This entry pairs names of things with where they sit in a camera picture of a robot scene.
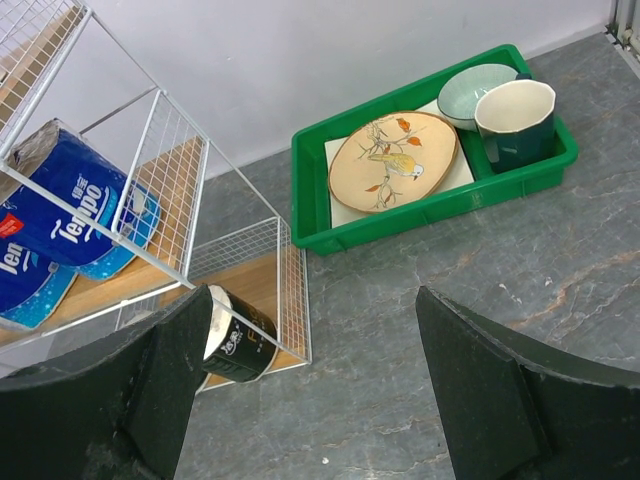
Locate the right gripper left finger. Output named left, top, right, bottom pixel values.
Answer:
left=1, top=286, right=213, bottom=479

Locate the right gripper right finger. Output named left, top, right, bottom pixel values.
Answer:
left=415, top=286, right=639, bottom=479

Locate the black paper towel roll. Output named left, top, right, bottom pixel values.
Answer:
left=203, top=285, right=277, bottom=383

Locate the blue roll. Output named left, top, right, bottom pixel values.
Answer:
left=1, top=239, right=77, bottom=331
left=1, top=119, right=162, bottom=281

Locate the white wire wooden shelf rack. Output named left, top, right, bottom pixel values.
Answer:
left=1, top=1, right=312, bottom=376

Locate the white paper tray liner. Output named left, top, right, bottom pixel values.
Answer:
left=323, top=98, right=476, bottom=232

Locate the bird pattern ceramic plate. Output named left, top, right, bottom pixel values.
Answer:
left=327, top=110, right=460, bottom=215

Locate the green plastic tray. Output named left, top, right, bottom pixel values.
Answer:
left=291, top=44, right=579, bottom=255

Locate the dark green ceramic cup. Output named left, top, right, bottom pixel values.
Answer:
left=474, top=73, right=556, bottom=174

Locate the light green ceramic bowl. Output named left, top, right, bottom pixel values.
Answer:
left=437, top=64, right=518, bottom=131

